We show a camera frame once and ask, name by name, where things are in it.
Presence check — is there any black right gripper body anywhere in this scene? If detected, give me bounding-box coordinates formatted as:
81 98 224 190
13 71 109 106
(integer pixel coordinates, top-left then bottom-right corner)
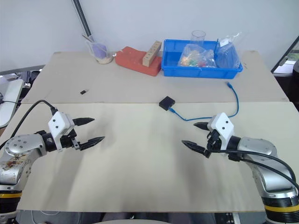
206 129 222 150

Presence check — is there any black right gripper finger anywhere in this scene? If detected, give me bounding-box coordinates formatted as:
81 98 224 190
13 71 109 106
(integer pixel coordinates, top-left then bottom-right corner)
181 140 211 159
193 121 210 131

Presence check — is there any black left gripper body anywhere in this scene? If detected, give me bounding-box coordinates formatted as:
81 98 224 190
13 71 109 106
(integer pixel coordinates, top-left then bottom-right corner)
60 127 81 150

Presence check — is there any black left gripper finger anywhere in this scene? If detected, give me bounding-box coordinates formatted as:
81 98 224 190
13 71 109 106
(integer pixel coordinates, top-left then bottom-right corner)
78 136 106 152
72 117 95 127

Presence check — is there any small black box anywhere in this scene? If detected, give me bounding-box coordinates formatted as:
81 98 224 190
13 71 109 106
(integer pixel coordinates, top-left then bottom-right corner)
158 95 177 111

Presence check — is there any bag of colourful small parts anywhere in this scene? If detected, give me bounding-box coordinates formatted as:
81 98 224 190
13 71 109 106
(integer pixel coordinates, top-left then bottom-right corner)
177 43 217 69

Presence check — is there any blue plastic bin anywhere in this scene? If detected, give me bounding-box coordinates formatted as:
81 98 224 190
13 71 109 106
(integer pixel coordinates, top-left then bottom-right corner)
161 39 244 78

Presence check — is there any white side desk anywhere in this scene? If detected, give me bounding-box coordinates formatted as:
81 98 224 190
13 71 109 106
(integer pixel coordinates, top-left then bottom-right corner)
0 78 24 128

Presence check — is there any clear jug with purple contents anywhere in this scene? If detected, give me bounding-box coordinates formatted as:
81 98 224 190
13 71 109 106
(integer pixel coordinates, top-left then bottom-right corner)
82 34 114 64

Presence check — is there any bag with dark blue contents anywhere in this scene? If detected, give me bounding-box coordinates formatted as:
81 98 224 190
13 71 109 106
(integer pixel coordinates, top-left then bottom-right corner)
214 31 242 70

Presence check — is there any red brick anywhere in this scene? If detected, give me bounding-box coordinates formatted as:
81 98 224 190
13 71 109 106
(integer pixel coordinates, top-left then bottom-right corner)
114 46 163 77

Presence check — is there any wooden block with holes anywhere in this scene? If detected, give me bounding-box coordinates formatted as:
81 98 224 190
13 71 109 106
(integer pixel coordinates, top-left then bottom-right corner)
142 40 163 67

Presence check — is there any clear plastic cup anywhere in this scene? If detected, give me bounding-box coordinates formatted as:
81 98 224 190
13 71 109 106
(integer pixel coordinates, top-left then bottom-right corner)
191 30 206 48

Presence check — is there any black framed glass cabinet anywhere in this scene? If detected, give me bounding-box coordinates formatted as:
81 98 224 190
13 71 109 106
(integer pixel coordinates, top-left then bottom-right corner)
270 35 299 106

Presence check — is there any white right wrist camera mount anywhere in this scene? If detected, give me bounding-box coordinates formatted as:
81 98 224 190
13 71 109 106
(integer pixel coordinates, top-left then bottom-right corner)
207 112 235 150

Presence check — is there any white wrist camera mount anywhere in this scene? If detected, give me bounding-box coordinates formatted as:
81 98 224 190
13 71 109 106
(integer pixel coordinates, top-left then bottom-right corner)
207 112 235 150
48 111 76 150

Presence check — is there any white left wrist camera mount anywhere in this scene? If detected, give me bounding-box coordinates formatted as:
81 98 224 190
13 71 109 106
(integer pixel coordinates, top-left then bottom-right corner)
48 111 76 150

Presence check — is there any blue cable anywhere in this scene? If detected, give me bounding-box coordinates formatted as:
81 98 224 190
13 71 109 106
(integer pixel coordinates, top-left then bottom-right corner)
168 81 240 122

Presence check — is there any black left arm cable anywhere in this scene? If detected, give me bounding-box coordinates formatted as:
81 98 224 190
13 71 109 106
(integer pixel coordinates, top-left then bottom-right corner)
0 99 58 150

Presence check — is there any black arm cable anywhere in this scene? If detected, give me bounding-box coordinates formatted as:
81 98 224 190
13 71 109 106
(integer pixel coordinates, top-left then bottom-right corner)
0 99 58 150
206 148 299 190

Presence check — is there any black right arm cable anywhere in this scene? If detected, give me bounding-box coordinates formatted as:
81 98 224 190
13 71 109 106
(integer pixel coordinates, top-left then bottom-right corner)
206 148 299 190

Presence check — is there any grey corrugated hose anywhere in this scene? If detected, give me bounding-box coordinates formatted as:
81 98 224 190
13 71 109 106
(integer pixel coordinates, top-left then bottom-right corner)
71 0 94 42

